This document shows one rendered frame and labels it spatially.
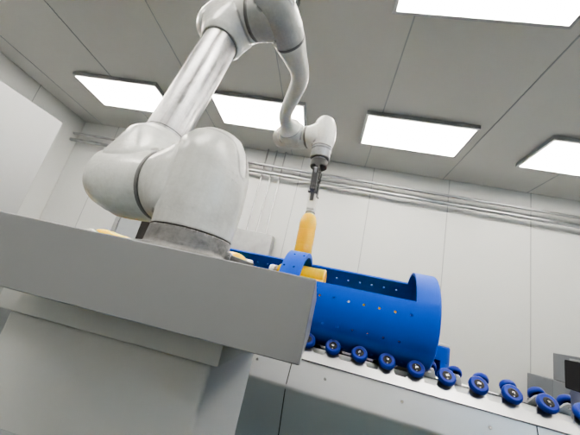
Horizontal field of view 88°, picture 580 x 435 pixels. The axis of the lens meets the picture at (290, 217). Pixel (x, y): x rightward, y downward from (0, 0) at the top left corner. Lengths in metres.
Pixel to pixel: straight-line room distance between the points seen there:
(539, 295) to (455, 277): 1.07
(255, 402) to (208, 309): 0.71
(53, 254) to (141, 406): 0.21
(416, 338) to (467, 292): 4.00
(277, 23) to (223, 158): 0.54
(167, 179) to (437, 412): 0.83
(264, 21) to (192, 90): 0.31
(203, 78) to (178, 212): 0.45
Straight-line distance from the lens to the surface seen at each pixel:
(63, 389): 0.51
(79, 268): 0.38
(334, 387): 0.93
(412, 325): 0.92
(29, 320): 0.55
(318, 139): 1.35
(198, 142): 0.59
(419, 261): 4.74
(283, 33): 1.02
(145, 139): 0.73
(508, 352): 5.10
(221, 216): 0.55
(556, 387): 4.36
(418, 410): 0.95
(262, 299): 0.30
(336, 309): 0.91
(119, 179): 0.68
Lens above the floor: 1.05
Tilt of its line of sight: 16 degrees up
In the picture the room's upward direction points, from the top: 13 degrees clockwise
